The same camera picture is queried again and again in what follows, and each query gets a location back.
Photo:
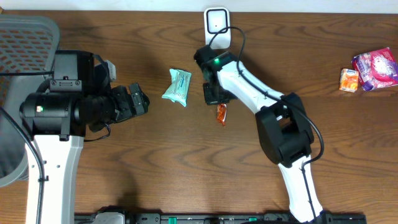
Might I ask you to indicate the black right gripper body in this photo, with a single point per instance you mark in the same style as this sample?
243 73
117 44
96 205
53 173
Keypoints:
212 94

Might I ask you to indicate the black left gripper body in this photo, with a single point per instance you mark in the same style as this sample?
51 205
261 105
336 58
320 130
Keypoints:
125 102

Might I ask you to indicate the red orange snack bag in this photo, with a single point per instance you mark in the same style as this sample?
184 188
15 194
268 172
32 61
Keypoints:
221 113

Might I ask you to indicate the teal wipes packet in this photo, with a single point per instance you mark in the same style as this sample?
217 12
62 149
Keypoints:
179 87

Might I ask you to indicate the small orange snack packet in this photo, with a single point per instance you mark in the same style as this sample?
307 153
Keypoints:
349 80

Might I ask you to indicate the purple pink pad package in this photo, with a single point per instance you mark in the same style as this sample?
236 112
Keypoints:
377 69

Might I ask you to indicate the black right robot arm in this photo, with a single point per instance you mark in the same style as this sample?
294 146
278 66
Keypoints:
284 129

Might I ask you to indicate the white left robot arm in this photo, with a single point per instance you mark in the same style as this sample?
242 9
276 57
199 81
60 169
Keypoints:
77 96

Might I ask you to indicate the white barcode scanner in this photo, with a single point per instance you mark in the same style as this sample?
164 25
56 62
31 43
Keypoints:
215 19

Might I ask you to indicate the grey plastic basket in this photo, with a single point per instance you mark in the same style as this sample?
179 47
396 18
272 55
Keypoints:
28 45

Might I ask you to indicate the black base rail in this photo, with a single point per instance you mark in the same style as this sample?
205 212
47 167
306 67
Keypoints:
114 214

